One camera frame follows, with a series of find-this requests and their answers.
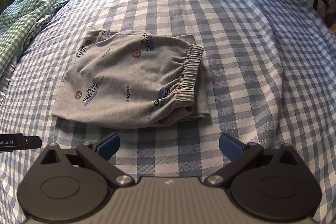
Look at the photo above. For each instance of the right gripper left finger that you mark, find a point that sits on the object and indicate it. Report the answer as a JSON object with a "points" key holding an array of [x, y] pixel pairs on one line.
{"points": [[96, 158]]}

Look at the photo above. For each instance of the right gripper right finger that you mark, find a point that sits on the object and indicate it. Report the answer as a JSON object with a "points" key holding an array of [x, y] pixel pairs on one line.
{"points": [[242, 157]]}

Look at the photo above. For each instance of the grey printed pants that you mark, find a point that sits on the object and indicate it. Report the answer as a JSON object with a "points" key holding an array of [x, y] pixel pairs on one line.
{"points": [[133, 79]]}

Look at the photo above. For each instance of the blue checkered bed sheet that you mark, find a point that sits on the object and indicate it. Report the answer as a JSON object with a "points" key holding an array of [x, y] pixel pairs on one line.
{"points": [[269, 68]]}

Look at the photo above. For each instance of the green checkered duvet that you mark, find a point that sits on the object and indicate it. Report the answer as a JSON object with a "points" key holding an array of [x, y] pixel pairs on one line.
{"points": [[20, 20]]}

